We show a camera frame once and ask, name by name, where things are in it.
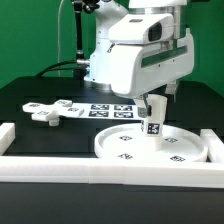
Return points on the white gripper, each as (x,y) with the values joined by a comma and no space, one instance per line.
(145,56)

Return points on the white round table top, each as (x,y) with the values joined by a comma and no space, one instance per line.
(127,142)

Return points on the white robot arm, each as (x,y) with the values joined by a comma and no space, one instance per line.
(108,14)

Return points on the white sheet with markers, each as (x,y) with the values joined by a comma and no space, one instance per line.
(108,111)

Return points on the white cross-shaped table base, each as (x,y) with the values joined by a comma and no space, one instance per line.
(52,113)

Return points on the white U-shaped boundary frame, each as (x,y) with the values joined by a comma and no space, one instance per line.
(104,171)

